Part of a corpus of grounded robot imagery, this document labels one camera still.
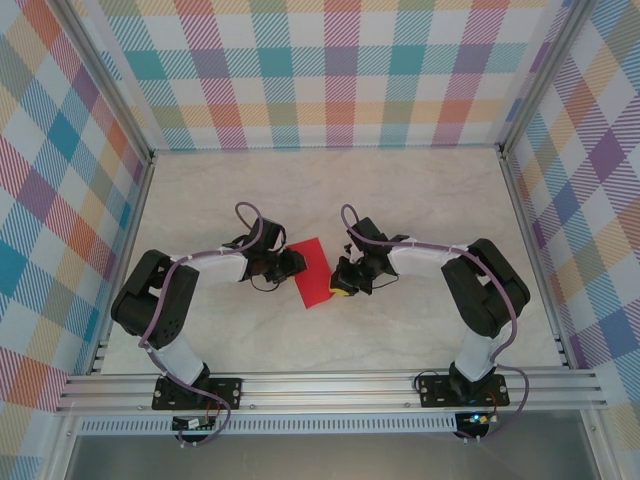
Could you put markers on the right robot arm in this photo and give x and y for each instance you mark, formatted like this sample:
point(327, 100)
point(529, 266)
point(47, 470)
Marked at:
point(475, 350)

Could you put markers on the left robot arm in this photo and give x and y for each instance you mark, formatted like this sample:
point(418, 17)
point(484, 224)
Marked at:
point(220, 265)

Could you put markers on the grey metal panel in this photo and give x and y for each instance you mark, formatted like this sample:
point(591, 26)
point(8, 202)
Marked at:
point(325, 457)

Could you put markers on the black labelled control board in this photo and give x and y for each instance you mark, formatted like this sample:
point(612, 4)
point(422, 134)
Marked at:
point(187, 424)

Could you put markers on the control board with green light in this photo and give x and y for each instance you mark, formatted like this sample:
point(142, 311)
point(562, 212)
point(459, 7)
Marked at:
point(475, 419)

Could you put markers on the aluminium mounting rail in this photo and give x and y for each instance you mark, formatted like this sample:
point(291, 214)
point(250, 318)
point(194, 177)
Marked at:
point(325, 390)

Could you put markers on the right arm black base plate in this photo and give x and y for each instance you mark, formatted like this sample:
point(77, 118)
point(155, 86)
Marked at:
point(435, 391)

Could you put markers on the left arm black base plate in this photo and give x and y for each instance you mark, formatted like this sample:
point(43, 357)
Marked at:
point(227, 392)

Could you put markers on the aluminium side rail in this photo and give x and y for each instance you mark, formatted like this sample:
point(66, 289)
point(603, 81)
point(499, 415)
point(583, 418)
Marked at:
point(546, 275)
point(121, 275)

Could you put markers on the aluminium frame post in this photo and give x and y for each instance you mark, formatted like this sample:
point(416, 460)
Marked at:
point(544, 75)
point(112, 80)

